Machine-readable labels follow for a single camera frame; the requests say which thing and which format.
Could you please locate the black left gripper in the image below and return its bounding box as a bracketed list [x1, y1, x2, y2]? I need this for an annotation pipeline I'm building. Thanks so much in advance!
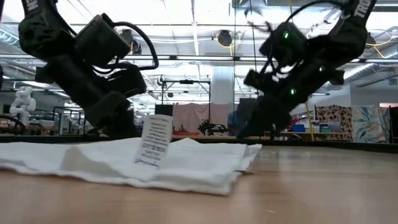
[35, 55, 147, 139]

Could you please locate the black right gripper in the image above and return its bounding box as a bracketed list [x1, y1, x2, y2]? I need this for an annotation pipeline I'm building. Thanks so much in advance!
[238, 34, 346, 139]

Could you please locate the white cloth napkin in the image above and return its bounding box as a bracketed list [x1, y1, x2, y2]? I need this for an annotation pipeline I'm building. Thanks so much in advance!
[0, 114, 263, 197]

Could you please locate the person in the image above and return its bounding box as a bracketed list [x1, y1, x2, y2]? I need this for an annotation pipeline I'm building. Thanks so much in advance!
[228, 110, 249, 136]

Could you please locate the black monitor box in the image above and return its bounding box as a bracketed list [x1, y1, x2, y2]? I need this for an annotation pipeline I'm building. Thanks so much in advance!
[154, 104, 174, 117]

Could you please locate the brown patterned cloth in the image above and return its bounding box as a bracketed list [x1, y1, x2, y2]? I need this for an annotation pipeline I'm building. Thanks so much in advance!
[315, 105, 354, 141]

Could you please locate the pink cloth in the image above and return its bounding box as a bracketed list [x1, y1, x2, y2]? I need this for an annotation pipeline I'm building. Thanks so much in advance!
[172, 102, 233, 133]

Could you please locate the black metal stand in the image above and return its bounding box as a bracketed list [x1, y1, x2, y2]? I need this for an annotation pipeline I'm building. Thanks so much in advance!
[160, 79, 212, 124]

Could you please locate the floral patterned cloth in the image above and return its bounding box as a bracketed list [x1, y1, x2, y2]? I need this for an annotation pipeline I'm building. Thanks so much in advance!
[351, 105, 391, 144]

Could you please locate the dark cabinet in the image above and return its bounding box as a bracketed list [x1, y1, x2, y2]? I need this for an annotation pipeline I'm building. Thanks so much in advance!
[388, 105, 398, 144]

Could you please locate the yellow cable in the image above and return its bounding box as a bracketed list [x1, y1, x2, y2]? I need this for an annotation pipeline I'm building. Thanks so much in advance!
[304, 101, 315, 142]

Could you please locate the black framed glass enclosure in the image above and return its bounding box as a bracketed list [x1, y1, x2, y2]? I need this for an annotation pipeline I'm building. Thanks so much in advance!
[52, 106, 88, 135]

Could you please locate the black left camera cable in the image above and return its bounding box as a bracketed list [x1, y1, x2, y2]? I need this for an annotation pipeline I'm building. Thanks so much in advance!
[113, 21, 160, 71]

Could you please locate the black camera cable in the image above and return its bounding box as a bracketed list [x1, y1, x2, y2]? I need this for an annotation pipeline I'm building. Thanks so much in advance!
[285, 0, 346, 22]
[113, 21, 160, 71]

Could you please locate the black metal table frame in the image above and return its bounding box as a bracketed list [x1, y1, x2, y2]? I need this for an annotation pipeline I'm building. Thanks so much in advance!
[0, 134, 398, 154]

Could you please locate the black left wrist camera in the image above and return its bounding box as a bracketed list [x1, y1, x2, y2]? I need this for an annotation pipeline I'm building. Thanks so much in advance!
[74, 14, 131, 68]

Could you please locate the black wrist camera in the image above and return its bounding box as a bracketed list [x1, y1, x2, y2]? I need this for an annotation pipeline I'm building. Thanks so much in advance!
[74, 14, 131, 68]
[259, 21, 307, 68]

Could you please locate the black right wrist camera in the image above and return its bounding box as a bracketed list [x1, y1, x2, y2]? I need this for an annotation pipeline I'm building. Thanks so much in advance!
[259, 21, 307, 68]

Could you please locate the black ceiling cable reel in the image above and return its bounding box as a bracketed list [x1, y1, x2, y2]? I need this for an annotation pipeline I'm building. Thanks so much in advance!
[216, 29, 233, 47]

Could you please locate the black right camera cable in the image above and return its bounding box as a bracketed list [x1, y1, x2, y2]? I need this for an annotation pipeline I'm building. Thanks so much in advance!
[285, 0, 346, 22]

